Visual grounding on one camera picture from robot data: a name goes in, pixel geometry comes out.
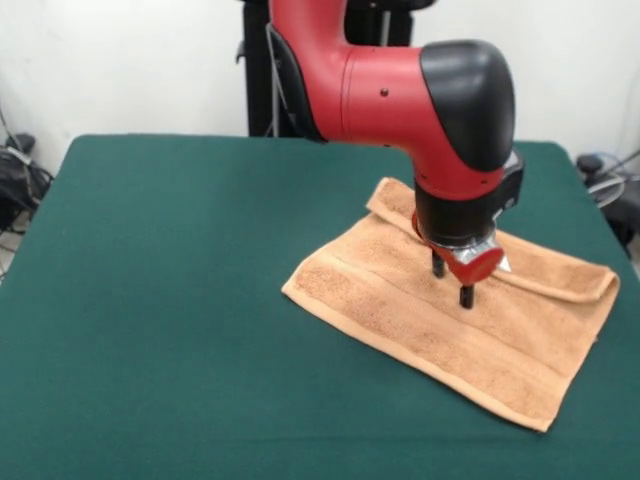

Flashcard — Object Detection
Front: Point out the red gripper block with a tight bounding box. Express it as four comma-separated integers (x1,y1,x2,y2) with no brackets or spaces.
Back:
410,209,503,311

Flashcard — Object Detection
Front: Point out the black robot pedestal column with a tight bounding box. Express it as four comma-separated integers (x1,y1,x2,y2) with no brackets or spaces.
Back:
233,0,436,140

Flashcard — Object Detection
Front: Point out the dark green table cloth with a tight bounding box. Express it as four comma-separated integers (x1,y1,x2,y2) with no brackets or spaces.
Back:
0,133,640,480

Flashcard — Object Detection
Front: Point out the tan terry towel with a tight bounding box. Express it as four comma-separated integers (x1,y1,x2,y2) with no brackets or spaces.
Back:
281,177,622,434

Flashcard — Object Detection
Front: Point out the black equipment bundle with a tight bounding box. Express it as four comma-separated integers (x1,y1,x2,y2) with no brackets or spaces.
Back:
0,148,55,234

